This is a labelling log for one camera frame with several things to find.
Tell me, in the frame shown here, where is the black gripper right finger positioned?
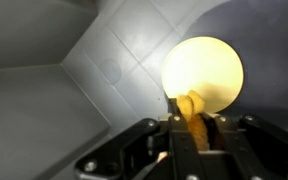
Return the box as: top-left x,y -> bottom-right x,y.
210,112 -> 252,180

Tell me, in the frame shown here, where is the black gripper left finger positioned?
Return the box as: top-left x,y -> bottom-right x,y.
168,97 -> 202,180

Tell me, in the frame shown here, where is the brown toy object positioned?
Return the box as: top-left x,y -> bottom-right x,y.
176,89 -> 215,152

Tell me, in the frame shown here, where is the gray plastic storage bin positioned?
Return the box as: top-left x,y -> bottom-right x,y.
0,0 -> 288,180

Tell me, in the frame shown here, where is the pale yellow round disc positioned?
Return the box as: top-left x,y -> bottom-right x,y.
161,35 -> 245,114

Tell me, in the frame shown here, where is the dark gray round plate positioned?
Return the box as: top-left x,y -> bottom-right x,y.
180,0 -> 288,131

